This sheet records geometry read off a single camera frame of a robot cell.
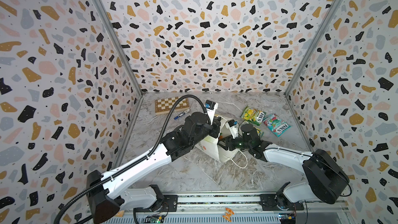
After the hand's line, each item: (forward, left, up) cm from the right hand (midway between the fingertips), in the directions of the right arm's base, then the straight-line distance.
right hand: (219, 141), depth 83 cm
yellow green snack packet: (+25, -23, -9) cm, 35 cm away
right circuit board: (-31, -30, -13) cm, 46 cm away
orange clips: (-31, -3, -11) cm, 33 cm away
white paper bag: (-6, +5, +8) cm, 11 cm away
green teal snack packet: (+17, -38, -10) cm, 43 cm away
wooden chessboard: (+32, +38, -7) cm, 50 cm away
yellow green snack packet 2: (+12, -26, -10) cm, 31 cm away
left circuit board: (-34, +29, -11) cm, 46 cm away
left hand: (0, -1, +21) cm, 21 cm away
